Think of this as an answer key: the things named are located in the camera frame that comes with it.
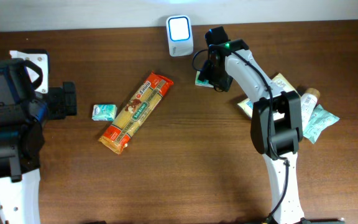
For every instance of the cream noodle packet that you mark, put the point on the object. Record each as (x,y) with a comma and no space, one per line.
(247,106)

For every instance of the teal flushable wipes pack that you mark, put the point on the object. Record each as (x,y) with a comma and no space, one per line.
(320,119)

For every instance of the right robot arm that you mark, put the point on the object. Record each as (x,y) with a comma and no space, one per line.
(276,127)

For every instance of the orange spaghetti packet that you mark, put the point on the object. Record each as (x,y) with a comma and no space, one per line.
(135,112)

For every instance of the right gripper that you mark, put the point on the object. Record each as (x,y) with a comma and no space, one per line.
(223,87)

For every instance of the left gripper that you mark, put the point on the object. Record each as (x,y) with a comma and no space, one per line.
(66,101)

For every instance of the white label packet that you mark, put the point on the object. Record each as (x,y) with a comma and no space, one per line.
(309,100)

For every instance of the small teal tissue pack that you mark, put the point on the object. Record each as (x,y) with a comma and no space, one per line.
(204,83)

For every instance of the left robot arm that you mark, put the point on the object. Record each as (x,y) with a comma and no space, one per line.
(26,104)

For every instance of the white barcode scanner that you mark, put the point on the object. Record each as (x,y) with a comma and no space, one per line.
(179,36)

